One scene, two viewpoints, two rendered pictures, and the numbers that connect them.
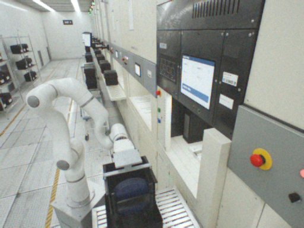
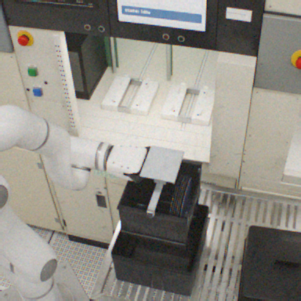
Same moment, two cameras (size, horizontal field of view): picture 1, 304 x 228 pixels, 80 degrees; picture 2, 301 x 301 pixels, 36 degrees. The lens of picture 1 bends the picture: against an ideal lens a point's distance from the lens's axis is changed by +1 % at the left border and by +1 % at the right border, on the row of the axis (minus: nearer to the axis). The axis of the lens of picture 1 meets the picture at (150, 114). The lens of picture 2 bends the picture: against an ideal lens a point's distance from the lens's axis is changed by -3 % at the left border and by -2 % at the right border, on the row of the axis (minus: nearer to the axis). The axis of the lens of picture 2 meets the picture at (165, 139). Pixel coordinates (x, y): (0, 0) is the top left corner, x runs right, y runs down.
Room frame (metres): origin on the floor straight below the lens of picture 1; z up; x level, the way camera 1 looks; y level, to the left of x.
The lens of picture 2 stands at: (0.19, 0.86, 2.29)
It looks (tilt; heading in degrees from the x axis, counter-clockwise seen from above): 46 degrees down; 303
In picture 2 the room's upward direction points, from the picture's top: 1 degrees counter-clockwise
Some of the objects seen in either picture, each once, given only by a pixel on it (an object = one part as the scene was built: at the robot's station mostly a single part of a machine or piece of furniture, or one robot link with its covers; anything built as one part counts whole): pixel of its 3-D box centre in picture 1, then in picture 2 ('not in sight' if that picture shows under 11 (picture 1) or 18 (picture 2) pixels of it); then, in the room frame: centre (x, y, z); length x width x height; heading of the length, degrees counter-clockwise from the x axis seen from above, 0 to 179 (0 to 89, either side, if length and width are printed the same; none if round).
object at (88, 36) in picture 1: (96, 41); not in sight; (4.14, 1.11, 1.59); 0.50 x 0.41 x 0.36; 108
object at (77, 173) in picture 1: (73, 158); (18, 258); (0.95, 0.51, 1.07); 0.19 x 0.12 x 0.24; 1
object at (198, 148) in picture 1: (205, 152); (130, 94); (1.20, -0.44, 0.89); 0.22 x 0.21 x 0.04; 108
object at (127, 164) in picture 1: (129, 181); (161, 196); (0.69, 0.12, 1.11); 0.24 x 0.20 x 0.32; 107
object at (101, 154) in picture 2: (122, 141); (105, 156); (0.85, 0.16, 1.25); 0.09 x 0.03 x 0.08; 107
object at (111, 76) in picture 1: (110, 77); not in sight; (3.70, 0.80, 0.93); 0.30 x 0.28 x 0.26; 15
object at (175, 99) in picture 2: not in sight; (189, 103); (0.95, -0.52, 0.89); 0.22 x 0.21 x 0.04; 108
